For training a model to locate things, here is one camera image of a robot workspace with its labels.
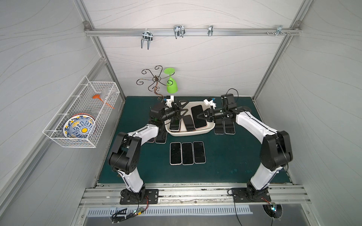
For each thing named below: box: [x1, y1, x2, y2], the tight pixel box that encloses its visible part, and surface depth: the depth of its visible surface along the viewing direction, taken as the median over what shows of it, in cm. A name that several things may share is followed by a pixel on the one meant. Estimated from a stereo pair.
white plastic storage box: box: [164, 101, 216, 137], surface depth 87 cm
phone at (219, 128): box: [213, 118, 225, 136], surface depth 100 cm
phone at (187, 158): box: [181, 142, 194, 166], surface depth 89 cm
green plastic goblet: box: [164, 67, 179, 94], surface depth 95 cm
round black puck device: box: [262, 202, 284, 220], surface depth 73 cm
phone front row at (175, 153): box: [169, 141, 183, 166], surface depth 89 cm
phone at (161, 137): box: [155, 130, 168, 145], surface depth 96 cm
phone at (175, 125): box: [168, 118, 181, 133], surface depth 100 cm
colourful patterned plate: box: [63, 113, 96, 139], surface depth 62 cm
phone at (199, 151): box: [192, 140, 207, 165], surface depth 92 cm
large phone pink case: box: [190, 104, 208, 130], surface depth 82 cm
